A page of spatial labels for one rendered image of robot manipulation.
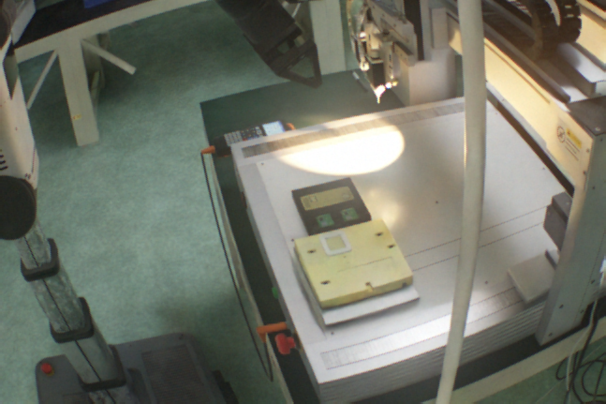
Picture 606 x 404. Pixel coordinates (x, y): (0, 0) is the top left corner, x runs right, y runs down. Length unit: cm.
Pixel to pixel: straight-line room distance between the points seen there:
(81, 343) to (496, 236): 97
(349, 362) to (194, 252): 163
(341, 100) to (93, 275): 131
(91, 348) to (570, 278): 109
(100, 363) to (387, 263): 79
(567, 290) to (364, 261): 39
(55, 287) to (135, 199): 163
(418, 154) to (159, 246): 145
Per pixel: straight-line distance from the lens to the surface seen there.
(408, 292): 107
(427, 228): 122
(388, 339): 102
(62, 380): 189
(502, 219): 124
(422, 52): 125
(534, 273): 110
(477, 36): 59
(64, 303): 138
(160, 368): 181
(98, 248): 271
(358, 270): 108
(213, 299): 234
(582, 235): 96
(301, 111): 179
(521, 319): 108
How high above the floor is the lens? 164
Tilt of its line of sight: 35 degrees down
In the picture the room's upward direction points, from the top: 6 degrees counter-clockwise
